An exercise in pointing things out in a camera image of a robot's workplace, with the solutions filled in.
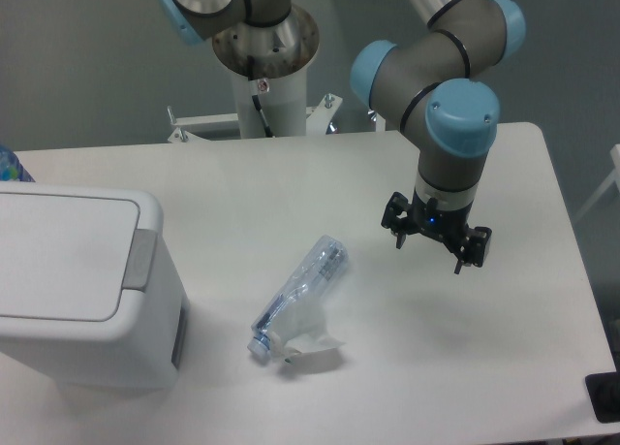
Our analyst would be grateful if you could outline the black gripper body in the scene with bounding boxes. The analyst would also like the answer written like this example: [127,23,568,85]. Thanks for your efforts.
[406,194,471,252]

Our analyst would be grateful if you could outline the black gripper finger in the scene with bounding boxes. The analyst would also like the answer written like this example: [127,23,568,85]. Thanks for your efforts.
[454,226,492,274]
[381,192,411,249]

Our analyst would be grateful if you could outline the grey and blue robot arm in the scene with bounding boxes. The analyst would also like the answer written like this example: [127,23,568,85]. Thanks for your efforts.
[159,0,526,268]

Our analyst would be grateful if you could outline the white trash can body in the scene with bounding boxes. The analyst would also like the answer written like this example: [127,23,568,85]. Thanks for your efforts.
[0,181,192,391]

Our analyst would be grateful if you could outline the white trash can lid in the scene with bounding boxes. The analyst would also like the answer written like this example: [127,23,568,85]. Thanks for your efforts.
[1,191,163,322]

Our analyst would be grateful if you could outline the crushed clear plastic bottle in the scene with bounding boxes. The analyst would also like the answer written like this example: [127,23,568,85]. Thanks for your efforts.
[247,236,349,365]

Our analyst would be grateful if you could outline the crumpled white paper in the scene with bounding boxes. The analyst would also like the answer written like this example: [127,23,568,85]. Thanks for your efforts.
[266,297,344,364]

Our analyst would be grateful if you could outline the black device at table corner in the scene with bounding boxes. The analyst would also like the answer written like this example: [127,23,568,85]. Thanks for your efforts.
[585,371,619,424]

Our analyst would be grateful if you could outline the blue labelled bottle at edge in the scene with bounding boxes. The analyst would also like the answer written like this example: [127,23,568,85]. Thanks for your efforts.
[0,144,35,182]

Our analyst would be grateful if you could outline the white frame at right edge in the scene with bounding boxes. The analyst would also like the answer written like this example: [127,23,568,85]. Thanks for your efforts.
[573,143,619,223]

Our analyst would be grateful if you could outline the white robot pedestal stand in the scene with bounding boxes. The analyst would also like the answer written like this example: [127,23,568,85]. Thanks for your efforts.
[168,5,343,143]

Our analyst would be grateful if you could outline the black cable on pedestal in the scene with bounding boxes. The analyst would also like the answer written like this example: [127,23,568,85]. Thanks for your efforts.
[246,54,275,139]

